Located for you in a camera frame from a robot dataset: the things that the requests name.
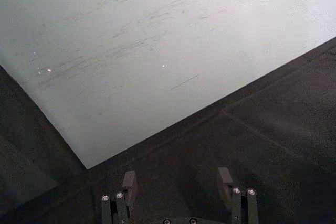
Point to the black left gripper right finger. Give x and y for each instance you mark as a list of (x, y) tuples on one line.
[(241, 203)]

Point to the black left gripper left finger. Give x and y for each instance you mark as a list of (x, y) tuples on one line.
[(125, 200)]

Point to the black table cloth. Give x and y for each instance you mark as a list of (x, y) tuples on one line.
[(236, 142)]

